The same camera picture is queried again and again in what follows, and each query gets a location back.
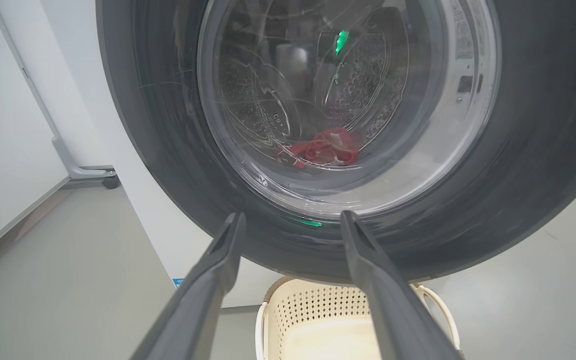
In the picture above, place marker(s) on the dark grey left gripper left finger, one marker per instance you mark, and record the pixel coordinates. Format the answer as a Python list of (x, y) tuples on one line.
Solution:
[(188, 310)]

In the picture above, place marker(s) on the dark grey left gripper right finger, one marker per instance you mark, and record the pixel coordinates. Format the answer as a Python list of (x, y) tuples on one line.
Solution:
[(398, 310)]

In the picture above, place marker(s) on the red and white garment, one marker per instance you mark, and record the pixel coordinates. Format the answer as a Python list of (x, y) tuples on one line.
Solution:
[(325, 147)]

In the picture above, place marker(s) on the round black glass washer door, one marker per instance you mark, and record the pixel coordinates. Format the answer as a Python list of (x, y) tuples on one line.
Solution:
[(543, 150)]

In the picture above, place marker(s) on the cream perforated laundry basket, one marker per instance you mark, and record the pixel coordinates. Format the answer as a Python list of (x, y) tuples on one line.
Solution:
[(318, 320)]

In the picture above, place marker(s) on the white front-load washing machine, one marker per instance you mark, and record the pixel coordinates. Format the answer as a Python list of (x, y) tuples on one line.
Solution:
[(158, 220)]

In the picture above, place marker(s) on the blue energy label sticker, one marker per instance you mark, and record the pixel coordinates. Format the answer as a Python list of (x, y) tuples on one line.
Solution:
[(178, 282)]

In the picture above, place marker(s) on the metal frame leg with caster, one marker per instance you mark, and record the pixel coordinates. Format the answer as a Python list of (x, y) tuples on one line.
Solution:
[(88, 171)]

